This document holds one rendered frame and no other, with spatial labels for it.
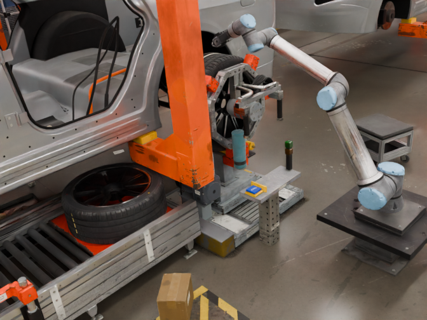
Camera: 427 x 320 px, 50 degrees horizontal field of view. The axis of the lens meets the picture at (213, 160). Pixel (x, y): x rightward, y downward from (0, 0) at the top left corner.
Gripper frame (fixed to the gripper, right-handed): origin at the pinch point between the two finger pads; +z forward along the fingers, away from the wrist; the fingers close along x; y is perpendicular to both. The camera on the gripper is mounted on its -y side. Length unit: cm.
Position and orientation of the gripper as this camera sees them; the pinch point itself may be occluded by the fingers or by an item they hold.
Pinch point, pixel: (212, 44)
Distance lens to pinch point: 302.0
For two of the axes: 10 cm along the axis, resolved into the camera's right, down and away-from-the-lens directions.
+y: 6.7, -4.9, 5.6
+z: -5.6, 1.7, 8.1
